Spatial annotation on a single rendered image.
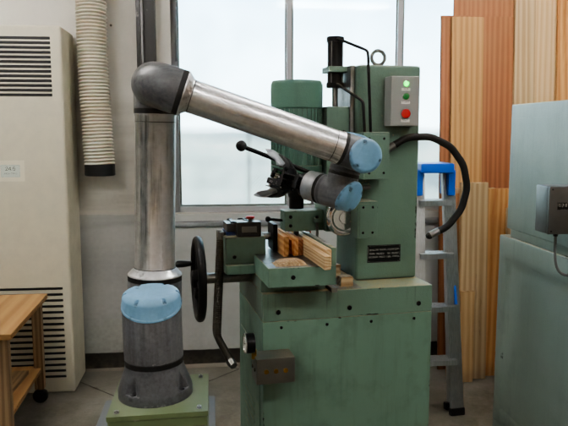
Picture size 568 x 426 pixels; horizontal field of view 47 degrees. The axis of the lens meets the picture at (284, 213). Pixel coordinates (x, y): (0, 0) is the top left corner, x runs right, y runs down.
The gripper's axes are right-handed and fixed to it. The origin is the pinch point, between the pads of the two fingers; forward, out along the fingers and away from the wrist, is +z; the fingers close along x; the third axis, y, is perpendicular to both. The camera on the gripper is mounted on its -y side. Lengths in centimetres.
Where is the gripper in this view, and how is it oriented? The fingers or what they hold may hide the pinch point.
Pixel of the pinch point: (260, 172)
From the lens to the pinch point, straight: 209.3
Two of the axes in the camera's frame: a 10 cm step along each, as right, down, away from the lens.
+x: -2.6, 9.6, 0.6
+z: -7.8, -2.4, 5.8
